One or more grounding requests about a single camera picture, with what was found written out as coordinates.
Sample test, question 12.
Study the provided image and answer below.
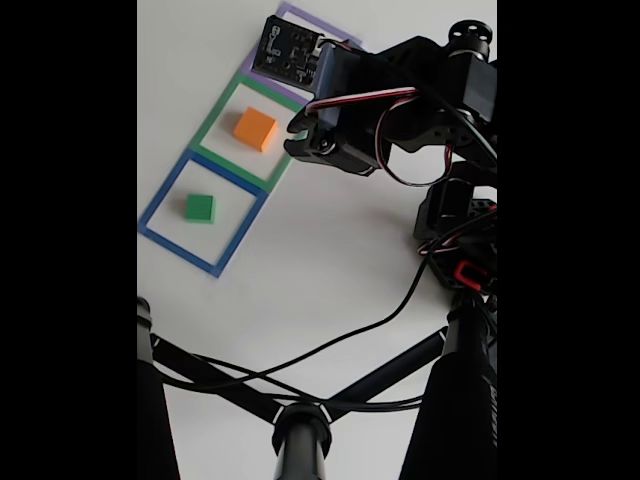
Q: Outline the orange square block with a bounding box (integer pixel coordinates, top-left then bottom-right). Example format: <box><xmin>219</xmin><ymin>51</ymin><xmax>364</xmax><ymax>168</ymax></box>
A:
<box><xmin>232</xmin><ymin>106</ymin><xmax>279</xmax><ymax>154</ymax></box>

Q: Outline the green square block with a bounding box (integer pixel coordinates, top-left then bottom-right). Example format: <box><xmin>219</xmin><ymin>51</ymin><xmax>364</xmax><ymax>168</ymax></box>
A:
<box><xmin>183</xmin><ymin>193</ymin><xmax>217</xmax><ymax>224</ymax></box>

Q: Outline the purple tape square outline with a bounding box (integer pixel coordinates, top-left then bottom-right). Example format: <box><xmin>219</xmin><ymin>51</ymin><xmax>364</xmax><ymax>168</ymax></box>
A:
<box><xmin>239</xmin><ymin>1</ymin><xmax>363</xmax><ymax>112</ymax></box>

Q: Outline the green tape square outline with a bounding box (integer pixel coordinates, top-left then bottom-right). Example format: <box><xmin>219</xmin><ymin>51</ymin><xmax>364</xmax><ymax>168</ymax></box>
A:
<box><xmin>188</xmin><ymin>72</ymin><xmax>316</xmax><ymax>194</ymax></box>

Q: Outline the blue tape square outline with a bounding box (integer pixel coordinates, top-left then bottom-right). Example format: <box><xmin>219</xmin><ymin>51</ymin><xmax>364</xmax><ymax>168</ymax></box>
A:
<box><xmin>137</xmin><ymin>148</ymin><xmax>266</xmax><ymax>279</ymax></box>

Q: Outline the red clamp piece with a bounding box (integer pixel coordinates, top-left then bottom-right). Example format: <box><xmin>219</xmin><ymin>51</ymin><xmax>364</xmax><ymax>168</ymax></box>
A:
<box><xmin>453</xmin><ymin>259</ymin><xmax>489</xmax><ymax>287</ymax></box>

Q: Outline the black tripod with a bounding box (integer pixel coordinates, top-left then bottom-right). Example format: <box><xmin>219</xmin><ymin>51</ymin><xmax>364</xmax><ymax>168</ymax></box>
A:
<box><xmin>137</xmin><ymin>295</ymin><xmax>498</xmax><ymax>480</ymax></box>

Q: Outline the red white black servo cable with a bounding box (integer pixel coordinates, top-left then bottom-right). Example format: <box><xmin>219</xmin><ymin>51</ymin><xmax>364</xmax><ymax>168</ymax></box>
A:
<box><xmin>305</xmin><ymin>85</ymin><xmax>457</xmax><ymax>189</ymax></box>

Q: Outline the camera circuit board blue mount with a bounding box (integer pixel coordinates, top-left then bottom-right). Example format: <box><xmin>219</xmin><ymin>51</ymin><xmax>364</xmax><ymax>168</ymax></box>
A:
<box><xmin>249</xmin><ymin>14</ymin><xmax>364</xmax><ymax>126</ymax></box>

